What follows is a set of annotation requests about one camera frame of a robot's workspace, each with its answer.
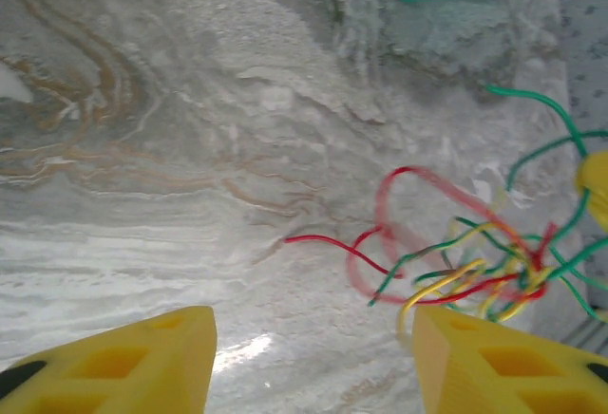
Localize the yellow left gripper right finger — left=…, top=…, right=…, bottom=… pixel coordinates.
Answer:
left=411, top=306, right=608, bottom=414

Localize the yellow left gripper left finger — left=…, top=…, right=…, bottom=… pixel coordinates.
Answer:
left=0, top=305, right=219, bottom=414

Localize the yellow-green striped cable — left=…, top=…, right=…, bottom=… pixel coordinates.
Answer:
left=368, top=216, right=526, bottom=309
left=412, top=261, right=552, bottom=325
left=396, top=256, right=490, bottom=344

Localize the green cable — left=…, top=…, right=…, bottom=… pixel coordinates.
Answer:
left=483, top=82, right=608, bottom=323

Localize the dark wire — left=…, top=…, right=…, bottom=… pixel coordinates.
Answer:
left=283, top=165, right=560, bottom=306

